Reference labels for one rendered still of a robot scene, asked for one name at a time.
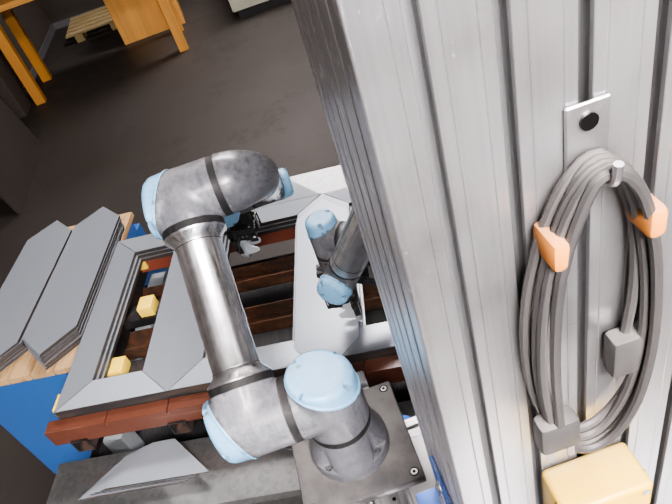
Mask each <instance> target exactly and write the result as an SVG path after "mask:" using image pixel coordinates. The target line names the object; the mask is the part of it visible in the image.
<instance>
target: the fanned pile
mask: <svg viewBox="0 0 672 504"><path fill-rule="evenodd" d="M207 472H209V471H208V470H207V469H206V468H205V467H204V466H203V465H202V464H201V463H200V462H199V461H198V460H197V459H196V458H195V457H194V456H193V455H192V454H191V453H190V452H188V451H187V450H186V449H185V448H184V447H183V446H182V445H181V444H180V443H179V442H178V441H177V440H176V439H169V440H163V441H157V442H152V443H150V444H149V445H146V446H143V447H142V448H139V449H138V450H137V451H135V452H133V453H129V454H127V455H126V456H125V457H124V458H123V459H122V460H121V461H120V462H119V463H118V464H116V465H115V466H114V467H113V468H112V469H111V470H110V471H109V472H108V473H107V474H106V475H105V476H103V477H102V478H101V479H100V480H99V481H98V482H97V483H96V484H95V485H94V486H93V487H92V488H90V489H89V490H88V491H87V492H86V493H85V494H84V495H83V496H82V497H81V498H80V499H79V500H84V499H91V498H97V497H103V496H109V495H115V494H121V493H127V492H133V491H139V490H146V489H152V488H158V487H164V486H170V485H176V484H179V483H184V482H183V481H188V480H187V479H192V477H195V475H200V474H201V473H207Z"/></svg>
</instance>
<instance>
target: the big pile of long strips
mask: <svg viewBox="0 0 672 504"><path fill-rule="evenodd" d="M124 230H125V229H124V225H123V224H122V222H121V218H120V216H119V215H117V214H116V213H114V212H112V211H110V210H108V209H107V208H105V207H102V208H100V209H99V210H97V211H96V212H94V213H93V214H92V215H90V216H89V217H87V218H86V219H84V220H83V221H82V222H80V223H79V224H77V225H76V226H75V227H74V229H73V230H71V229H70V228H68V227H67V226H65V225H64V224H62V223H61V222H59V221H58V220H57V221H55V222H54V223H52V224H51V225H49V226H48V227H46V228H45V229H43V230H42V231H40V232H39V233H37V234H36V235H34V236H33V237H32V238H30V239H29V240H27V242H26V244H25V246H24V247H23V249H22V251H21V253H20V255H19V256H18V258H17V260H16V262H15V264H14V265H13V267H12V269H11V271H10V273H9V274H8V276H7V278H6V280H5V282H4V283H3V285H2V287H1V289H0V372H1V371H2V370H3V369H5V368H6V367H7V366H9V365H10V364H11V363H12V362H14V361H15V360H16V359H18V358H19V357H20V356H22V355H23V354H24V353H25V352H27V351H28V350H29V352H30V353H31V354H32V355H33V356H34V357H35V359H36V360H37V361H38V362H39V363H40V364H41V365H42V366H43V367H44V368H45V369H46V370H48V369H49V368H50V367H51V366H53V365H54V364H55V363H56V362H58V361H59V360H60V359H61V358H63V357H64V356H65V355H66V354H68V353H69V352H70V351H71V350H73V349H74V348H75V347H76V346H78V345H79V344H80V341H81V338H82V336H83V333H84V330H85V328H86V325H87V322H88V320H89V317H90V314H91V312H92V309H93V306H94V304H95V301H96V298H97V296H98V293H99V290H100V288H101V285H102V282H103V280H104V277H105V274H106V272H107V269H108V266H109V264H110V261H111V258H112V256H113V253H114V250H115V248H116V245H117V242H118V241H121V238H122V236H123V233H124Z"/></svg>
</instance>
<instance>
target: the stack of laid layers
mask: <svg viewBox="0 0 672 504"><path fill-rule="evenodd" d="M322 198H323V199H326V200H328V201H331V202H334V203H337V204H339V205H342V206H345V207H348V208H349V214H350V212H351V210H352V207H353V205H352V202H351V203H348V202H346V201H343V200H340V199H337V198H334V197H332V196H329V195H326V194H321V195H320V196H319V197H317V198H316V199H315V200H314V201H313V202H311V203H310V204H309V205H308V206H307V207H306V208H304V209H303V210H302V211H301V212H300V213H298V214H297V215H295V216H291V217H286V218H282V219H278V220H273V221H269V222H265V223H261V224H260V230H258V232H257V236H258V235H263V234H267V233H272V232H276V231H280V230H285V229H289V228H293V227H296V228H295V266H294V304H293V340H294V332H295V284H296V233H297V219H298V218H299V217H301V216H302V215H303V214H304V213H305V212H306V211H308V210H309V209H310V208H311V207H312V206H313V205H315V204H316V203H317V202H318V201H319V200H320V199H322ZM223 245H224V248H225V251H226V255H227V258H228V261H229V255H230V249H231V241H230V240H229V237H228V234H227V231H225V232H224V236H223ZM173 252H174V250H173V249H171V248H169V247H167V246H160V247H156V248H152V249H147V250H143V251H139V252H135V254H134V257H133V260H132V263H131V266H130V269H129V272H128V275H127V278H126V281H125V284H124V287H123V290H122V293H121V296H120V299H119V302H118V305H117V308H116V311H115V314H114V317H113V320H112V323H111V326H110V329H109V332H108V335H107V338H106V341H105V344H104V347H103V350H102V353H101V356H100V359H99V362H98V365H97V368H96V371H95V374H94V377H93V380H97V379H102V378H106V377H107V375H108V372H109V368H110V365H111V362H112V359H113V356H114V352H115V349H116V346H117V343H118V340H119V336H120V333H121V330H122V327H123V324H124V320H125V317H126V314H127V311H128V308H129V305H130V301H131V298H132V295H133V292H134V289H135V285H136V282H137V279H138V276H139V273H140V269H141V266H142V263H143V262H144V261H149V260H153V259H157V258H162V257H166V256H171V255H173ZM356 285H357V290H358V294H359V297H360V302H361V306H362V311H363V318H362V320H361V321H359V327H360V326H365V325H366V315H365V305H364V294H363V284H358V283H357V284H356ZM392 355H397V351H396V348H395V347H390V348H385V349H380V350H375V351H370V352H365V353H360V354H354V355H349V356H344V357H345V358H347V360H348V361H349V362H350V363H356V362H361V361H363V362H365V361H366V360H371V359H376V358H382V357H387V356H392ZM286 369H287V368H283V369H277V370H272V372H273V375H274V377H275V378H276V377H279V376H281V375H284V374H285V371H286ZM209 385H210V383H206V384H200V385H195V386H190V387H185V388H180V389H175V390H170V391H164V392H159V393H154V394H149V395H144V396H139V397H134V398H129V399H123V400H118V401H113V402H108V403H103V404H98V405H93V406H87V407H82V408H77V409H72V410H67V411H62V412H57V413H54V414H55V415H56V416H57V417H58V418H59V419H65V418H70V417H76V416H81V415H86V414H91V413H96V412H102V411H108V412H109V410H112V409H117V408H122V407H128V406H133V405H138V404H143V403H148V402H153V401H159V400H164V399H169V400H170V398H174V397H179V396H185V395H190V394H195V393H200V392H205V391H207V389H208V387H209Z"/></svg>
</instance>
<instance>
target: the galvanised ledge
mask: <svg viewBox="0 0 672 504"><path fill-rule="evenodd" d="M397 403H398V406H399V408H400V411H401V413H402V414H404V415H408V416H412V417H414V416H416V415H415V411H414V408H413V405H412V401H411V400H408V401H403V402H397ZM179 443H180V444H181V445H182V446H183V447H184V448H185V449H186V450H187V451H188V452H190V453H191V454H192V455H193V456H194V457H195V458H196V459H197V460H198V461H199V462H200V463H201V464H202V465H203V466H204V467H205V468H206V469H207V470H208V471H209V472H207V473H201V474H200V475H195V477H192V479H187V480H188V481H183V482H184V483H179V484H176V485H170V486H164V487H158V488H152V489H146V490H139V491H133V492H127V493H121V494H115V495H109V496H103V497H97V498H91V499H84V500H79V499H80V498H81V497H82V496H83V495H84V494H85V493H86V492H87V491H88V490H89V489H90V488H92V487H93V486H94V485H95V484H96V483H97V482H98V481H99V480H100V479H101V478H102V477H103V476H105V475H106V474H107V473H108V472H109V471H110V470H111V469H112V468H113V467H114V466H115V465H116V464H118V463H119V462H120V461H121V460H122V459H123V458H124V457H125V456H126V455H127V454H129V453H133V452H135V451H137V450H133V451H127V452H122V453H116V454H111V455H105V456H100V457H94V458H89V459H83V460H78V461H72V462H67V463H61V464H60V465H59V467H58V470H57V473H56V476H55V479H54V482H53V485H52V488H51V491H50V494H49V497H48V500H47V503H46V504H253V503H259V502H265V501H271V500H277V499H284V498H290V497H296V496H302V495H301V490H300V485H299V480H298V475H297V470H296V465H295V460H294V455H293V450H290V449H286V448H282V449H279V450H276V451H274V452H271V453H268V454H265V455H262V456H260V457H259V458H258V459H251V460H247V461H244V462H241V463H230V462H228V461H227V460H225V459H224V458H223V457H222V456H221V455H220V454H219V452H218V451H217V449H216V448H215V446H214V444H213V443H212V441H211V439H210V437H204V438H199V439H193V440H188V441H182V442H179Z"/></svg>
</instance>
